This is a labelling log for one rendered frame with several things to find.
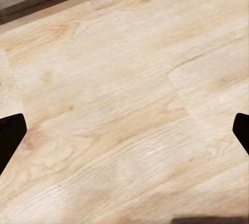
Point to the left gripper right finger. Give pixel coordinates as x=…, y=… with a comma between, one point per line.
x=241, y=129

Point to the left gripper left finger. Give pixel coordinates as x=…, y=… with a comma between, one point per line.
x=12, y=131

